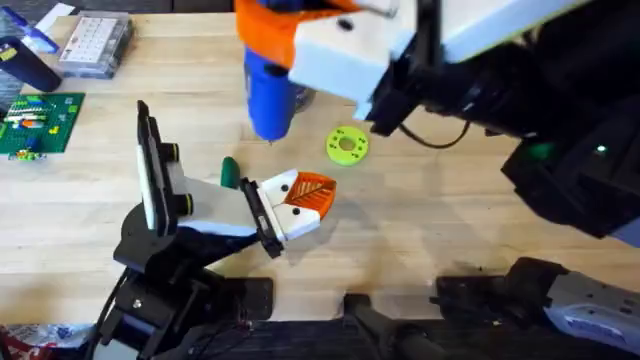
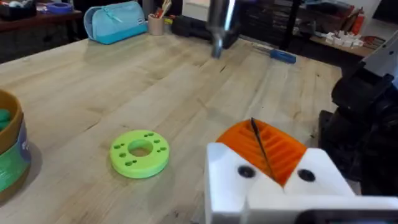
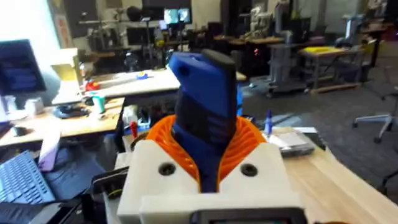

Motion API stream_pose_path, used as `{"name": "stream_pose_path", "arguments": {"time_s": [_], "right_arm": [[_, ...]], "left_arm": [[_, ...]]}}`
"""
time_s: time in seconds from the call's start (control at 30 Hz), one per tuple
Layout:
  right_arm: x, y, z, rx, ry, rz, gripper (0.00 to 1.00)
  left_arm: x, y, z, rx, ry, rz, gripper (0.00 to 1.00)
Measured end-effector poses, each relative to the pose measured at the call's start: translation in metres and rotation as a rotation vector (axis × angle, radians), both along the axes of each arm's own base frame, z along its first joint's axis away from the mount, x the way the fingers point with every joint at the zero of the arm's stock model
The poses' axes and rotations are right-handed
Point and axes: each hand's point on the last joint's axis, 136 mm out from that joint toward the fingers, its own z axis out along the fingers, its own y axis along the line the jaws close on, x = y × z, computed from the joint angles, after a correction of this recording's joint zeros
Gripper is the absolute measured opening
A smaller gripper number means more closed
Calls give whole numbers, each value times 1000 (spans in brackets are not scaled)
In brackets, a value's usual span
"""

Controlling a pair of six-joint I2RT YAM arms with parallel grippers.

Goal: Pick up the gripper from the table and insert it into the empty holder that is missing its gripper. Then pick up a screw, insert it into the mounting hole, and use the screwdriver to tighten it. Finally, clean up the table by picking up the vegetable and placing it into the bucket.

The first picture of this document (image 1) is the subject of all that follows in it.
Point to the blue clear plastic tool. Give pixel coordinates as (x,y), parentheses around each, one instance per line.
(35,35)

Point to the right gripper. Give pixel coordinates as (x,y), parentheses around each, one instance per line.
(500,25)

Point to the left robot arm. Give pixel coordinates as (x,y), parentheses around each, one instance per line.
(150,300)

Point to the clear plastic parts box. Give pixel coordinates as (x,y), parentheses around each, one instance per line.
(95,42)

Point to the green board with toy blocks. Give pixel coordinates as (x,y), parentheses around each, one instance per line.
(45,125)

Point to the white paper sheet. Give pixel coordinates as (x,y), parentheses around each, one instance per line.
(57,15)

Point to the blue electric screwdriver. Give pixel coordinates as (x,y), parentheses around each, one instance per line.
(270,100)

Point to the crumpled plastic bag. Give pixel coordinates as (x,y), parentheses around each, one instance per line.
(45,335)

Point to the dark blue cylinder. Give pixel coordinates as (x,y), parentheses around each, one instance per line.
(27,65)

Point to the left wrist flat black plate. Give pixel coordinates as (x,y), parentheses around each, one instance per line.
(152,165)

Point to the green disc with holes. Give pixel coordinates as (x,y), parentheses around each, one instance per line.
(336,150)

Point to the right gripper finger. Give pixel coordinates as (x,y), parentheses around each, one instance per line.
(345,60)

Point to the black rail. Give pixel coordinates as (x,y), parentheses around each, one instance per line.
(300,345)

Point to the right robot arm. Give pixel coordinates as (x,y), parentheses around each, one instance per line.
(585,305)

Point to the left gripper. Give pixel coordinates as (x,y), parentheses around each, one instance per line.
(220,207)

